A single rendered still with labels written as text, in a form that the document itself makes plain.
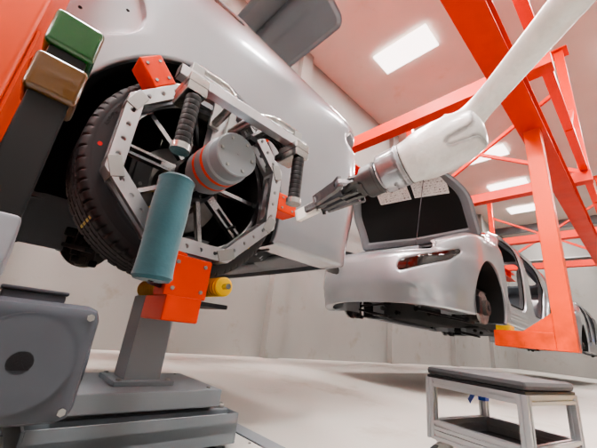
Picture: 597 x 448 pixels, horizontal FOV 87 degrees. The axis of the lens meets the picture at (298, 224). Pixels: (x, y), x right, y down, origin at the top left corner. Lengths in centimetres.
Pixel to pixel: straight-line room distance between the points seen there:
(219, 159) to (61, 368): 55
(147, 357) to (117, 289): 345
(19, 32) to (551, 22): 80
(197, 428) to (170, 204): 59
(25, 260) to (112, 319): 109
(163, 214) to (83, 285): 365
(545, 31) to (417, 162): 30
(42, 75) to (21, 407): 46
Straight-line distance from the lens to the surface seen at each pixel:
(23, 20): 59
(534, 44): 78
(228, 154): 89
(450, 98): 455
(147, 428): 96
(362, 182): 70
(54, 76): 37
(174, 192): 80
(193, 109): 79
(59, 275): 438
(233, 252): 99
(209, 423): 104
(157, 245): 77
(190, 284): 92
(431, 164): 67
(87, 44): 40
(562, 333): 402
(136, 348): 105
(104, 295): 445
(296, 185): 91
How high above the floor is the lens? 40
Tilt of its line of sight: 19 degrees up
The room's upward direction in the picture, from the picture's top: 6 degrees clockwise
